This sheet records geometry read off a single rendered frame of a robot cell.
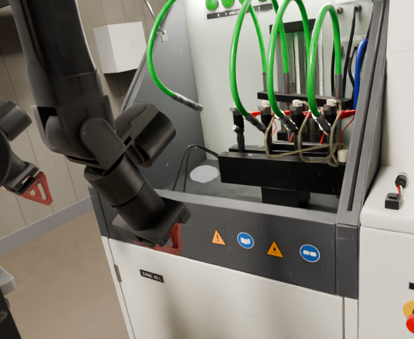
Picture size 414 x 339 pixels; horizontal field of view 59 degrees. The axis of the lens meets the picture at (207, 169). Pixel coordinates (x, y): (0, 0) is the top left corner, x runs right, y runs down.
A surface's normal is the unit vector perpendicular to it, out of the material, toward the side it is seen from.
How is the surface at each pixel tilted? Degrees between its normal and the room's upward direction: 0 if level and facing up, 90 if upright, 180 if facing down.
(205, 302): 90
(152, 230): 26
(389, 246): 90
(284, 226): 90
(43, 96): 90
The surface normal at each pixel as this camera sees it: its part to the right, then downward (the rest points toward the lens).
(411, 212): -0.14, -0.92
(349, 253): -0.51, 0.37
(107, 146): 0.76, 0.14
